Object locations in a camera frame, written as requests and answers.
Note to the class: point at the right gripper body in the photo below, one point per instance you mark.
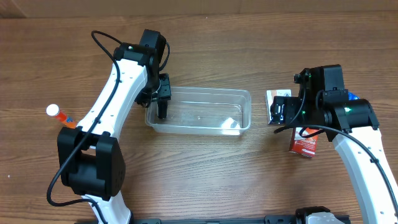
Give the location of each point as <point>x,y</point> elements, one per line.
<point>277,109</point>

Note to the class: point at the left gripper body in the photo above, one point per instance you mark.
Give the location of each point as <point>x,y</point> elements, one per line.
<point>163,92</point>

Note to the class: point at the dark bottle white cap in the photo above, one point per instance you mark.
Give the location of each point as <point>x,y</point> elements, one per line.
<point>162,109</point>

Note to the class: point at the white blue plaster box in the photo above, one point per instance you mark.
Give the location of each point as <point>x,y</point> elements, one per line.
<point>270,94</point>

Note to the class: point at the red Panadol box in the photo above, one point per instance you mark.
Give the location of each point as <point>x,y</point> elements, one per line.
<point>301,145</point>

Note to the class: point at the orange tube white cap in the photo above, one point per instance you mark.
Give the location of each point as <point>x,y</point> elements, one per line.
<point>54,111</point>

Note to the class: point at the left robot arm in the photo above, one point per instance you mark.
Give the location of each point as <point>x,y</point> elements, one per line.
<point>92,168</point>

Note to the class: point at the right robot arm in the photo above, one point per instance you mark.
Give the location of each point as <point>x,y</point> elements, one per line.
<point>323,104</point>

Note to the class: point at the clear plastic container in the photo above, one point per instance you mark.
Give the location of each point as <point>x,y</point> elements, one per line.
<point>203,111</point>

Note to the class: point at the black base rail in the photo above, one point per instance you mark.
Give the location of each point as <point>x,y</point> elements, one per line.
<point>268,219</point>

